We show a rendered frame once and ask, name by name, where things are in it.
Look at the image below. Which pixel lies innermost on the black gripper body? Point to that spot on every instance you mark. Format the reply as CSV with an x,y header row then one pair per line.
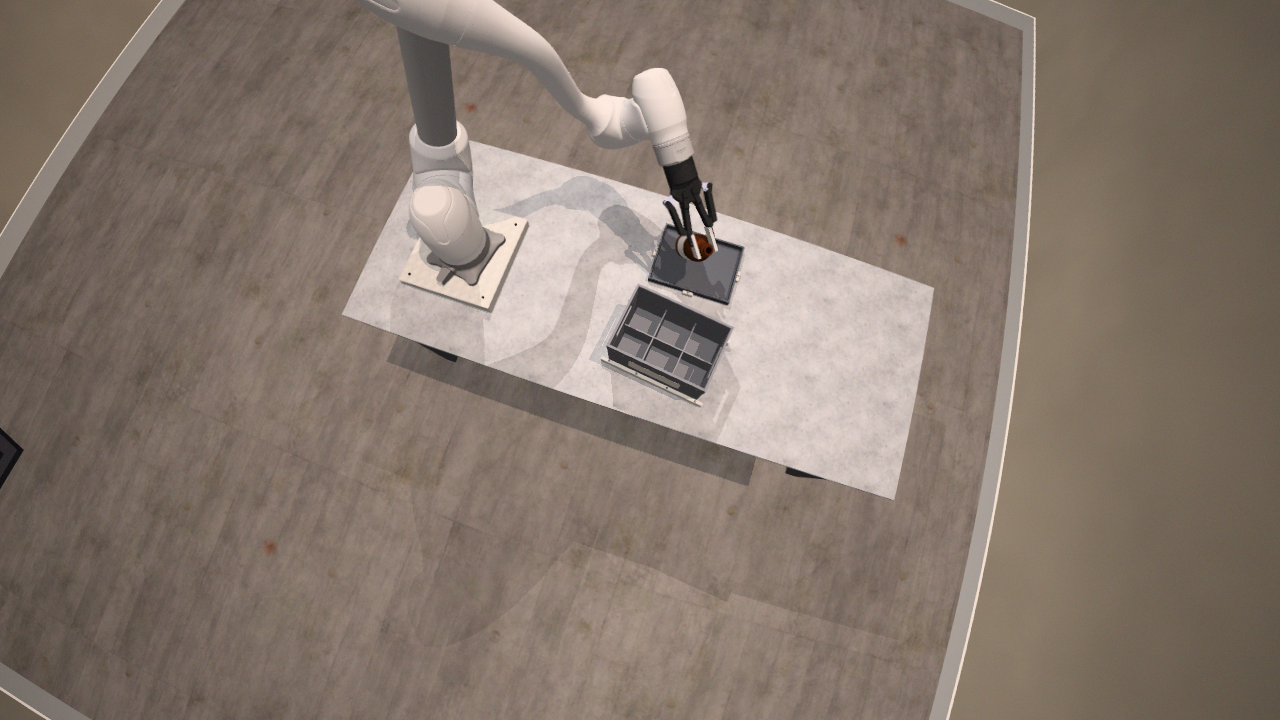
x,y
680,177

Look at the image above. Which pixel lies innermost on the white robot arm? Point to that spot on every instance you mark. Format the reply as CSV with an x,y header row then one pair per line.
x,y
446,219

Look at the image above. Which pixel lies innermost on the brown glass bottle with white label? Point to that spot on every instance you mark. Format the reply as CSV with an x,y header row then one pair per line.
x,y
684,250

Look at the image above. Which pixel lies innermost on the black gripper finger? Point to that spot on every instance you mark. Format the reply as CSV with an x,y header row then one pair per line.
x,y
687,229
711,217

